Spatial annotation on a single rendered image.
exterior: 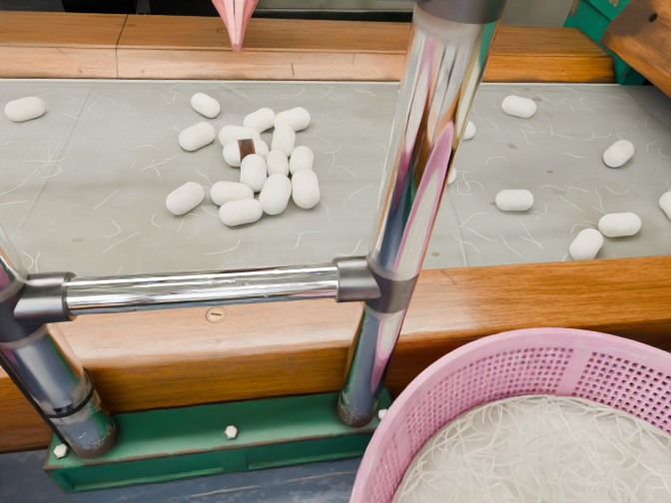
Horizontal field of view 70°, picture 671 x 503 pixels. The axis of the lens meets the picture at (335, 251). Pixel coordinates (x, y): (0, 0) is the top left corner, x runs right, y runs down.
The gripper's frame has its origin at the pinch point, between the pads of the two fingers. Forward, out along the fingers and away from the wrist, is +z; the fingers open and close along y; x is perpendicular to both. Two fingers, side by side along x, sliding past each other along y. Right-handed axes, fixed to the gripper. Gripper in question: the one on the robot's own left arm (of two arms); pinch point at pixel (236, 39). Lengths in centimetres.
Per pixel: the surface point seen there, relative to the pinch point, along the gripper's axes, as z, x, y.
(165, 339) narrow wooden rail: 25.6, -14.9, -4.3
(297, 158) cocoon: 12.3, -3.6, 4.5
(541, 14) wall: -82, 124, 118
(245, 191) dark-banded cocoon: 15.5, -6.0, 0.2
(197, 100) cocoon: 4.5, 2.8, -4.0
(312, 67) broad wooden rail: -1.4, 8.0, 7.9
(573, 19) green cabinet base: -12, 15, 46
